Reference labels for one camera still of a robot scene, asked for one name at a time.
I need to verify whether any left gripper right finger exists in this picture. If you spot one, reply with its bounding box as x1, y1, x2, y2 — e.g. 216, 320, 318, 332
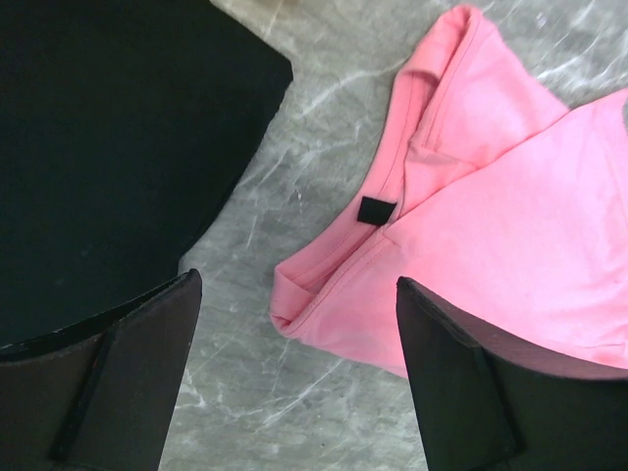
396, 278, 627, 470

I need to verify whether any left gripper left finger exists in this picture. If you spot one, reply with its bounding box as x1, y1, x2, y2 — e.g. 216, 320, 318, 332
1, 270, 202, 470

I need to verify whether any pink t shirt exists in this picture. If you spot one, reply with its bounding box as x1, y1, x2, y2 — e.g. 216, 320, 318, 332
270, 5, 627, 376

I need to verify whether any folded black t shirt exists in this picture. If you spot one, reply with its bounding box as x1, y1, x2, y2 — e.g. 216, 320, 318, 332
1, 1, 292, 344

